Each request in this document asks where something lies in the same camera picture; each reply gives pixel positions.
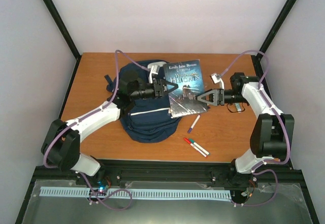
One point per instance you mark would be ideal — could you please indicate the red cap whiteboard marker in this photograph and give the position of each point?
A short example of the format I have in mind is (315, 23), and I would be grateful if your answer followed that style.
(197, 149)

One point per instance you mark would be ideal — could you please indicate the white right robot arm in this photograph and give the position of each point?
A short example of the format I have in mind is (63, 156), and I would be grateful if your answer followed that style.
(272, 134)

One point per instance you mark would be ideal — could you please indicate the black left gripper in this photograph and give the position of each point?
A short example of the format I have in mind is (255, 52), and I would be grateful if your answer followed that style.
(158, 87)

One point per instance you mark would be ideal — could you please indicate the dark blue Wuthering Heights book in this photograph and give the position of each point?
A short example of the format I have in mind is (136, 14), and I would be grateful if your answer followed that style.
(188, 76)

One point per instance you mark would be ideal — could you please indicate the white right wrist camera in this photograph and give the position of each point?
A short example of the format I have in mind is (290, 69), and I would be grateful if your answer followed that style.
(217, 79)

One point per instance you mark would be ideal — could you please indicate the purple cap whiteboard marker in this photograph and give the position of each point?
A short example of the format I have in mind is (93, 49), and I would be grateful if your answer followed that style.
(193, 124)

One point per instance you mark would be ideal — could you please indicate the green cap whiteboard marker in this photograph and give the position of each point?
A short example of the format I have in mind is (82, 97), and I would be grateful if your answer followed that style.
(199, 147)

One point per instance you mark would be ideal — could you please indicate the black aluminium frame rail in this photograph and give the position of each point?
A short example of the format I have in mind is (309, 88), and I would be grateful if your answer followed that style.
(119, 173)

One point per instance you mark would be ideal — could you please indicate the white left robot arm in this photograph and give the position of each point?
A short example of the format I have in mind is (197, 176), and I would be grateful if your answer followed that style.
(61, 147)

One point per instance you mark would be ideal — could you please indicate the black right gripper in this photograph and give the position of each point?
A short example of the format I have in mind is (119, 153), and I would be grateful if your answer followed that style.
(220, 100)

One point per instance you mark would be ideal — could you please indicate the light blue slotted cable duct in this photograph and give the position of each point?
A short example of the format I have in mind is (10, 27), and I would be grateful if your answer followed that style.
(137, 194)

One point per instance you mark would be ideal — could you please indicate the white glue stick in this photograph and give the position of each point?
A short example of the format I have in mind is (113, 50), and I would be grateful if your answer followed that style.
(238, 107)

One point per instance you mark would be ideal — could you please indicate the navy blue backpack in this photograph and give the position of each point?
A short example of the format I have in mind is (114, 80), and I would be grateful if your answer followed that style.
(149, 121)

